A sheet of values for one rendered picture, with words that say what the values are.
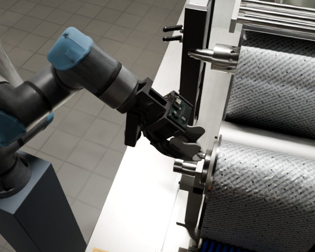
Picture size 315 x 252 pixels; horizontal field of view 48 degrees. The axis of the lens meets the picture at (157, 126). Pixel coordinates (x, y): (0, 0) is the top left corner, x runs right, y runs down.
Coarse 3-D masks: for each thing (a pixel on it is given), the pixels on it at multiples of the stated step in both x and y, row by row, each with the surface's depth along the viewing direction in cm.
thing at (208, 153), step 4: (208, 152) 72; (208, 156) 72; (204, 160) 71; (208, 160) 71; (204, 164) 71; (208, 164) 71; (204, 168) 71; (204, 172) 71; (200, 176) 72; (204, 176) 71; (200, 180) 72; (204, 180) 72
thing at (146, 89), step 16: (144, 80) 63; (144, 96) 62; (160, 96) 64; (176, 96) 67; (144, 112) 67; (160, 112) 64; (176, 112) 65; (144, 128) 67; (160, 128) 67; (176, 128) 66
